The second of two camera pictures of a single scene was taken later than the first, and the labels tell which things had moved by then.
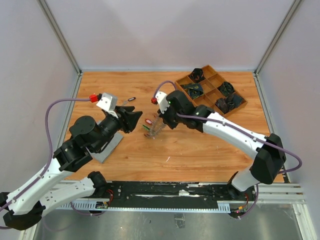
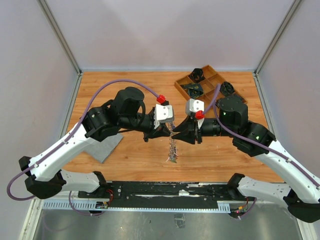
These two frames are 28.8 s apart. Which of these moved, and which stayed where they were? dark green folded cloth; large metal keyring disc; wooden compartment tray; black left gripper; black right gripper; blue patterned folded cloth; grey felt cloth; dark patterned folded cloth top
Moved: black left gripper; black right gripper; large metal keyring disc
Stayed: dark patterned folded cloth top; dark green folded cloth; blue patterned folded cloth; wooden compartment tray; grey felt cloth
